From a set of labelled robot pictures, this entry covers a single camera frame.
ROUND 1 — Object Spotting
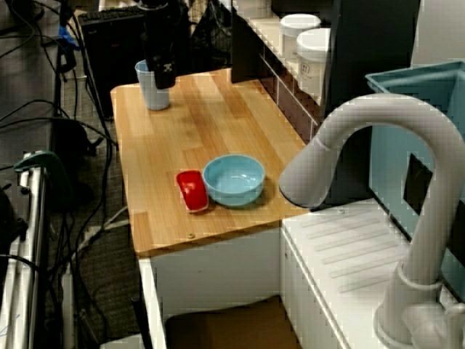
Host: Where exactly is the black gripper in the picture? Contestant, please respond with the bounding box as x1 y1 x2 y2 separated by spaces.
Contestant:
139 6 182 91

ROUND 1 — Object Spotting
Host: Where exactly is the light blue plastic cup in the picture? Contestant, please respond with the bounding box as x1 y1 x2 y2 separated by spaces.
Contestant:
134 60 171 111

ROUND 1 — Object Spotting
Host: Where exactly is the red toy sushi piece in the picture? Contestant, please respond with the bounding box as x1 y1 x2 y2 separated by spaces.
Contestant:
176 169 210 214

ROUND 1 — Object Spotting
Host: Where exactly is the light blue plastic bowl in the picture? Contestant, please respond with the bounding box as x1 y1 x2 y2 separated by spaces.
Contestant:
202 154 266 209

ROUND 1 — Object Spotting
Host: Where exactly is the black computer tower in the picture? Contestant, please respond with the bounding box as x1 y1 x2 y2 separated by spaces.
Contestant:
78 5 193 119

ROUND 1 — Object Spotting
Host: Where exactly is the black mesh panel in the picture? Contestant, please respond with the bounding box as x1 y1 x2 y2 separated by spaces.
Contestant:
189 3 233 72

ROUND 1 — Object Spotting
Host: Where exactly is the black stand pole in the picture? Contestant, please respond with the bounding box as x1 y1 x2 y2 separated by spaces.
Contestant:
54 0 79 119

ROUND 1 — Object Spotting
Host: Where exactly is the blue plastic clip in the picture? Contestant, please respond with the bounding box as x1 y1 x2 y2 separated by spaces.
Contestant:
59 24 81 51

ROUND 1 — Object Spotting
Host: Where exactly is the cream shelf board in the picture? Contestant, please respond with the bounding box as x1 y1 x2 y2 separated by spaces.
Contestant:
248 16 324 106

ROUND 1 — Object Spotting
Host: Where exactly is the black floor box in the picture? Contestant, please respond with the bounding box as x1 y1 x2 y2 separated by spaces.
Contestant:
50 116 96 204

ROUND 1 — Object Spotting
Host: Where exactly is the dark tile backsplash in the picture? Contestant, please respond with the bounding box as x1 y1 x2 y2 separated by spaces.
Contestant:
261 54 320 145

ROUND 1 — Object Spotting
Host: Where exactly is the green clamp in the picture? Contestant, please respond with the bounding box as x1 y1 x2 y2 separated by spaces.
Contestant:
13 150 75 199

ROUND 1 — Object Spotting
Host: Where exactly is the white lidded plastic jar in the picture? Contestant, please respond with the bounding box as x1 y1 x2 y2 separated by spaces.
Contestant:
296 27 333 101
280 13 323 61

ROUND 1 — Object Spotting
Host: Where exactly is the white toy kitchen cabinet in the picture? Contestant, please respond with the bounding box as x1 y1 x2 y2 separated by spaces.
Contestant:
137 224 283 349

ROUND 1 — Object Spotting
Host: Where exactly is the dark bulky floor object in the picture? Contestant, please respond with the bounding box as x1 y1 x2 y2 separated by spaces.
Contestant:
0 183 29 255

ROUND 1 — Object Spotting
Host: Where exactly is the grey toy faucet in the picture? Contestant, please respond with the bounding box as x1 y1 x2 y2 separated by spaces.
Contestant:
278 92 465 349

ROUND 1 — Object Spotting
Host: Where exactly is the teal plastic bin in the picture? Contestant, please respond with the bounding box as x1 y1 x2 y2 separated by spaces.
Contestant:
365 60 465 302

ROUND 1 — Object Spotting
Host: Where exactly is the white toy sink unit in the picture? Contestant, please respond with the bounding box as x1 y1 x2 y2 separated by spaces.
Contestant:
137 198 465 349

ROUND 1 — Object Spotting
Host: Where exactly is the black floor cable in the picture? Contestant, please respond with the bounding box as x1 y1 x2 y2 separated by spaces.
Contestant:
0 115 119 146
70 137 119 349
0 252 41 349

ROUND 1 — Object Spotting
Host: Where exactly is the white floor cable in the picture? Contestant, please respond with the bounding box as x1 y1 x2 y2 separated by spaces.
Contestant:
70 204 131 260

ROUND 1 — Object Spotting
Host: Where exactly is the aluminium frame rail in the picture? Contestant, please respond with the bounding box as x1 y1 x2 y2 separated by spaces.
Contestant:
0 152 52 349

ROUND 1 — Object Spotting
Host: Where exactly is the dark hutch frame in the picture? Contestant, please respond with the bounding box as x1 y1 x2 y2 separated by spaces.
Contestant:
231 0 422 210

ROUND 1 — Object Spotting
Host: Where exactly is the black cabinet door handle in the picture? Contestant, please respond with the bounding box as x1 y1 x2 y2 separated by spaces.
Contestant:
130 294 155 349

